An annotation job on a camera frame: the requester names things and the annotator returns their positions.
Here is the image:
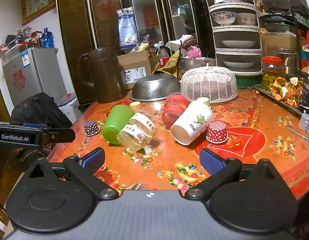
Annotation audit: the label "dark polka dot cup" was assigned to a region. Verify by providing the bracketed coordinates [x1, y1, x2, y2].
[84, 120, 101, 137]

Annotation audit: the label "yellow snack bag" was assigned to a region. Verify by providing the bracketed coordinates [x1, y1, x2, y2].
[129, 35, 151, 54]

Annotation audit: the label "blue and white bag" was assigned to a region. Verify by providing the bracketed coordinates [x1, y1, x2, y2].
[116, 6, 140, 50]

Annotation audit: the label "blue floral bowl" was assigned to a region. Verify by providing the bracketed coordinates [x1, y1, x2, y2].
[211, 11, 237, 26]

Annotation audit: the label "pale patterned bowl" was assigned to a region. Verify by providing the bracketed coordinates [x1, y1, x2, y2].
[235, 12, 258, 26]

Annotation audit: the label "steel basin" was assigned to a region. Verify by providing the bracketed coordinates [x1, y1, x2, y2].
[178, 57, 217, 80]

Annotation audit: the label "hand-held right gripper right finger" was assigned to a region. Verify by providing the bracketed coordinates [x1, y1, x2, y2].
[185, 148, 282, 202]

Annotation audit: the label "cardboard box with label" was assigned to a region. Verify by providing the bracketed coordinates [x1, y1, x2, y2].
[117, 50, 153, 90]

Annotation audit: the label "black bag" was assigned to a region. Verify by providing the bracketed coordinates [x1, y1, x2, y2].
[10, 92, 74, 131]

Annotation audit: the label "dark mirrored cabinet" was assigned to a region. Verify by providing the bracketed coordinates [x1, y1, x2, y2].
[55, 0, 210, 106]

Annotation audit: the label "green plastic cup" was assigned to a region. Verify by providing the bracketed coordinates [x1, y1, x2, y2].
[102, 105, 135, 145]

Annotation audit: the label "olive green cloth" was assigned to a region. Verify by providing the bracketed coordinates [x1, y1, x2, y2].
[153, 48, 182, 79]

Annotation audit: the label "brown plastic pitcher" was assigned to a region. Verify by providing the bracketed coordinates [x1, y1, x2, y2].
[77, 46, 128, 104]

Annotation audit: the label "bottle with red label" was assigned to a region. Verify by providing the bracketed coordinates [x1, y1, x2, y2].
[158, 45, 170, 68]

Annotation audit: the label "wooden wall clock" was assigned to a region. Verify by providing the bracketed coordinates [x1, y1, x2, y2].
[20, 0, 56, 26]

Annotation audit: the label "white plate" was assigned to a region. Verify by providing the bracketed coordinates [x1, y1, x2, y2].
[222, 60, 255, 69]

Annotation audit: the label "pickle jar with red lid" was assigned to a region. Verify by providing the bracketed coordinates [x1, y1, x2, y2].
[261, 56, 285, 92]

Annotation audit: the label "steel kettle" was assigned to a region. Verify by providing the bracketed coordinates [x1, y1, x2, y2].
[277, 48, 300, 76]

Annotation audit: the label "floral printed tablecloth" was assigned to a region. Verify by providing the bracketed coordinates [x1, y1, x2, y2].
[48, 87, 309, 201]

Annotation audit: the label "white storage box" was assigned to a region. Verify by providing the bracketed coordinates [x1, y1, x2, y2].
[57, 96, 82, 123]

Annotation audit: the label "white plastic food cover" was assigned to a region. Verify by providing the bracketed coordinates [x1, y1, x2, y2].
[180, 64, 239, 105]

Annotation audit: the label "clear jar with white bands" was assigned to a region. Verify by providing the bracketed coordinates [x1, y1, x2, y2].
[116, 112, 157, 153]

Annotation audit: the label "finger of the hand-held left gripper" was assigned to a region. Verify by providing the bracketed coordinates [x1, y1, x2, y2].
[22, 123, 49, 130]
[41, 128, 76, 146]

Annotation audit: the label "dark tray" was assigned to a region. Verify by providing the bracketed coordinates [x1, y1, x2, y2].
[253, 83, 309, 117]

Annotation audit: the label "steel colander bowl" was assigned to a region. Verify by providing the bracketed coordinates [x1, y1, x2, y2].
[129, 73, 181, 102]

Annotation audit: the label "plain cardboard box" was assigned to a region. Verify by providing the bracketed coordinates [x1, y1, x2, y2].
[261, 32, 299, 56]

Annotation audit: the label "small clear plastic box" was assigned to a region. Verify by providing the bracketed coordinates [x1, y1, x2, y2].
[298, 112, 309, 137]

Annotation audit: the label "green plastic basket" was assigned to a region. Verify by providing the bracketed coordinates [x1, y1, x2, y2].
[236, 75, 263, 89]

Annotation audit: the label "pink cloth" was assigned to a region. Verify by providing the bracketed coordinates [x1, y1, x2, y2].
[186, 45, 203, 59]

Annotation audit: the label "white paper cup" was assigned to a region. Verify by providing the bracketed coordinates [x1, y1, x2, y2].
[170, 101, 215, 146]

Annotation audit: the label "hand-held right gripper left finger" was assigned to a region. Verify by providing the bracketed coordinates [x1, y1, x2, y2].
[24, 147, 119, 201]

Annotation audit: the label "blue water bottle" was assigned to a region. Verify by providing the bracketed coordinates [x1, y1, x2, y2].
[42, 27, 54, 48]

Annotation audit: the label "dried orange peels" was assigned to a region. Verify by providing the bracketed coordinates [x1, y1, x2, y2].
[269, 77, 308, 108]

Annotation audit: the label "silver fridge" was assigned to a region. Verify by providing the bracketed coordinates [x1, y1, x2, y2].
[2, 47, 68, 108]

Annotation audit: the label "red polka dot cup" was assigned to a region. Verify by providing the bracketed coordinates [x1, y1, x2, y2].
[206, 121, 229, 144]

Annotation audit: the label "tiered food cover rack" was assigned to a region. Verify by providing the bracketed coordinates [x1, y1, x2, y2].
[204, 0, 264, 77]

